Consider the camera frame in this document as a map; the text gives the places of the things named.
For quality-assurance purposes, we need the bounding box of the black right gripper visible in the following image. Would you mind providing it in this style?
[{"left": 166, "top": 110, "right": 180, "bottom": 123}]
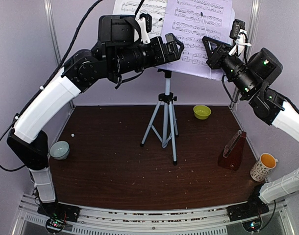
[{"left": 201, "top": 35, "right": 259, "bottom": 96}]

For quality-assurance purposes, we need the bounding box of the lavender bottom paper sheet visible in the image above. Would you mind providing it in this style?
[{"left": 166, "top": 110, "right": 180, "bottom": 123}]
[{"left": 161, "top": 0, "right": 234, "bottom": 80}]

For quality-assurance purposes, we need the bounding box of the sheet music page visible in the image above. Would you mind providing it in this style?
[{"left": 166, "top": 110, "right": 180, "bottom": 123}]
[{"left": 113, "top": 0, "right": 167, "bottom": 38}]

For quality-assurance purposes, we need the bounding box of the white perforated music stand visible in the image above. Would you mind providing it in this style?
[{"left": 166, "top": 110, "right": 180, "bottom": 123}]
[{"left": 140, "top": 12, "right": 223, "bottom": 165}]

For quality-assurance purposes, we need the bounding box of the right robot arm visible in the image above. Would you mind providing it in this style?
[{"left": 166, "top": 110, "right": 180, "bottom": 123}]
[{"left": 202, "top": 36, "right": 299, "bottom": 216}]

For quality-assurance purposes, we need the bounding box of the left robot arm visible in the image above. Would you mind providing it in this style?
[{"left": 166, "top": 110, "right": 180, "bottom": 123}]
[{"left": 3, "top": 13, "right": 184, "bottom": 217}]

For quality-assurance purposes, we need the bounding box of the lime green bowl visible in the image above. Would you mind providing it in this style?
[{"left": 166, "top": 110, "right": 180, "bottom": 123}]
[{"left": 193, "top": 105, "right": 212, "bottom": 120}]

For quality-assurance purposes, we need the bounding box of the brown wooden metronome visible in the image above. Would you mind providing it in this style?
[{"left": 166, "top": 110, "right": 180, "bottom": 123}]
[{"left": 218, "top": 130, "right": 247, "bottom": 171}]

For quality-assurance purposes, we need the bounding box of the patterned yellow-lined mug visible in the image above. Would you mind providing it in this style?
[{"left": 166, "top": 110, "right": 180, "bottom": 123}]
[{"left": 250, "top": 153, "right": 278, "bottom": 182}]

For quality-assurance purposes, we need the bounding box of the pale celadon bowl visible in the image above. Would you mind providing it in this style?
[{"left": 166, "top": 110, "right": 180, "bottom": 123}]
[{"left": 50, "top": 141, "right": 70, "bottom": 160}]

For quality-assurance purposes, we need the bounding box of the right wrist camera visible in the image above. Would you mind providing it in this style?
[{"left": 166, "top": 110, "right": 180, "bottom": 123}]
[{"left": 229, "top": 19, "right": 252, "bottom": 56}]

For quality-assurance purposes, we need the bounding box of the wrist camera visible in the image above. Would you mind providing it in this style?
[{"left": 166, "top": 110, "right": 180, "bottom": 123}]
[
  {"left": 229, "top": 19, "right": 252, "bottom": 56},
  {"left": 134, "top": 13, "right": 152, "bottom": 44}
]

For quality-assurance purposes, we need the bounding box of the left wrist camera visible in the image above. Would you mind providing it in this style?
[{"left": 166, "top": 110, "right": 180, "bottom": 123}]
[{"left": 134, "top": 13, "right": 152, "bottom": 44}]

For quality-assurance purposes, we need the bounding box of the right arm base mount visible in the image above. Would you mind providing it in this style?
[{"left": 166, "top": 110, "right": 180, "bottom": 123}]
[{"left": 226, "top": 203, "right": 269, "bottom": 221}]

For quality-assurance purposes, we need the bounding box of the aluminium front rail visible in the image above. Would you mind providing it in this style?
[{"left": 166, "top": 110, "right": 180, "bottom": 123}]
[{"left": 11, "top": 192, "right": 299, "bottom": 235}]

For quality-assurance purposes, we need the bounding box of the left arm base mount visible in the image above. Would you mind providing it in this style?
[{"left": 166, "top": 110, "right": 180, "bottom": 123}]
[{"left": 37, "top": 202, "right": 80, "bottom": 222}]

